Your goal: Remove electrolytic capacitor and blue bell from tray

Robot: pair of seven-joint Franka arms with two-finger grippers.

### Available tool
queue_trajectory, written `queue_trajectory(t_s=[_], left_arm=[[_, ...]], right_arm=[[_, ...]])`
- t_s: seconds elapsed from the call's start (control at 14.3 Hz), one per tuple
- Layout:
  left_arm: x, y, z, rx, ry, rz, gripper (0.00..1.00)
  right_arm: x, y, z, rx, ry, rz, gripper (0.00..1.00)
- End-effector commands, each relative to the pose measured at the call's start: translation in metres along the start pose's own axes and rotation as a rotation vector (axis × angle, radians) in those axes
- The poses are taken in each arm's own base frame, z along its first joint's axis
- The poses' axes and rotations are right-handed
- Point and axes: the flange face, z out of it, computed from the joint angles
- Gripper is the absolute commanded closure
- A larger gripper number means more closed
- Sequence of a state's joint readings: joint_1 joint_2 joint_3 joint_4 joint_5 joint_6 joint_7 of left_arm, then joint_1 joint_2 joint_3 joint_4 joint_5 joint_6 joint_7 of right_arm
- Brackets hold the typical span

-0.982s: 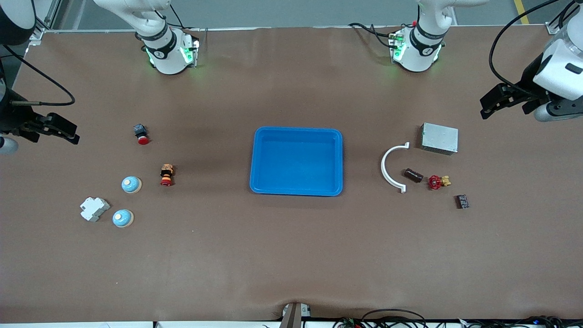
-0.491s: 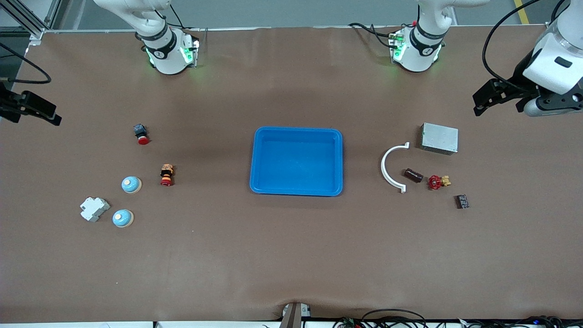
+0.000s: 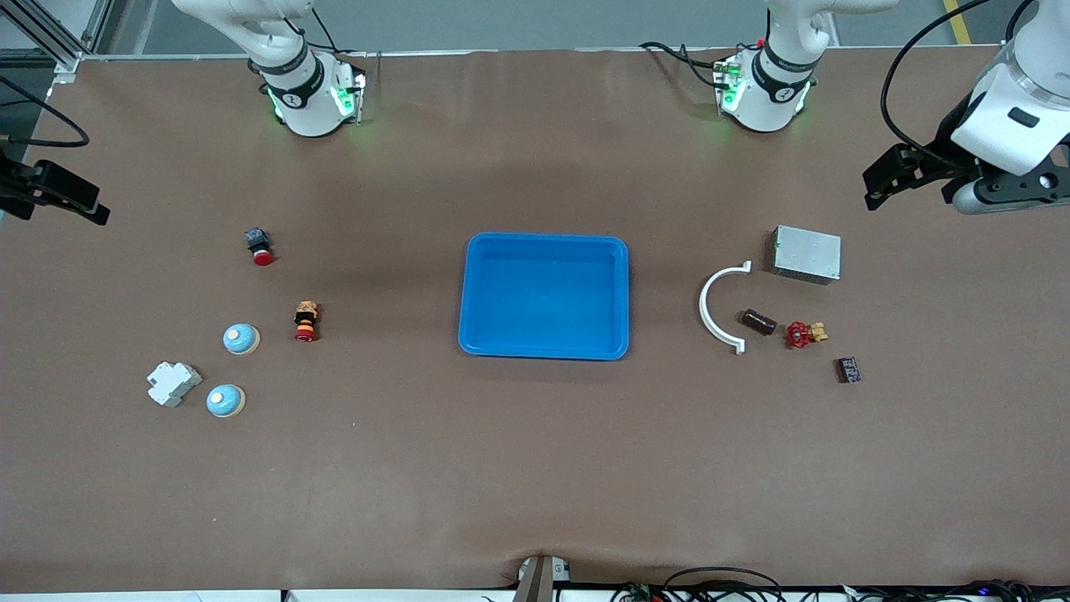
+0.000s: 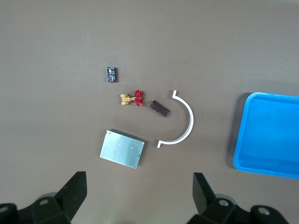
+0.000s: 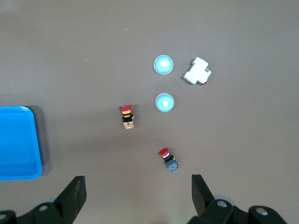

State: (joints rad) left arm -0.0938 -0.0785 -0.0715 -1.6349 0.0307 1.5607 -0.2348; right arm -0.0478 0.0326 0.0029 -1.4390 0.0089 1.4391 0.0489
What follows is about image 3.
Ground green-lit arm base panel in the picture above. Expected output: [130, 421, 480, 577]
[330, 71, 369, 125]
[712, 54, 746, 114]

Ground grey metal box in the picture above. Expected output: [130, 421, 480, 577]
[772, 225, 842, 286]

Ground white circuit breaker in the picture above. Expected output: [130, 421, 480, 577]
[147, 361, 203, 408]

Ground blue plastic tray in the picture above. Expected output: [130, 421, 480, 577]
[457, 232, 630, 362]

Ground metal table edge clamp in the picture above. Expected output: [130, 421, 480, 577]
[517, 555, 571, 602]

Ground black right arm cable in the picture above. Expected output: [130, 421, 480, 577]
[0, 75, 90, 150]

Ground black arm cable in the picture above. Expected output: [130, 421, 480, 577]
[882, 0, 1037, 168]
[0, 75, 90, 150]

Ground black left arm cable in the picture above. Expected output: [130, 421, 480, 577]
[882, 0, 1037, 168]

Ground white curved plastic bracket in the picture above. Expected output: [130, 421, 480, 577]
[698, 261, 752, 356]

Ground black left arm base cables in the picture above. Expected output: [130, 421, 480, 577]
[639, 40, 728, 89]

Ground black arm base cables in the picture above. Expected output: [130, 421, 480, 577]
[284, 8, 369, 80]
[639, 40, 728, 89]

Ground black right arm base cables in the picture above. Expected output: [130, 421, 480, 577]
[284, 8, 369, 80]

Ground black cable bundle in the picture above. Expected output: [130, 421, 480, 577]
[836, 579, 1070, 602]

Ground black looped cables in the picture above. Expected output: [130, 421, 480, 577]
[610, 567, 787, 602]

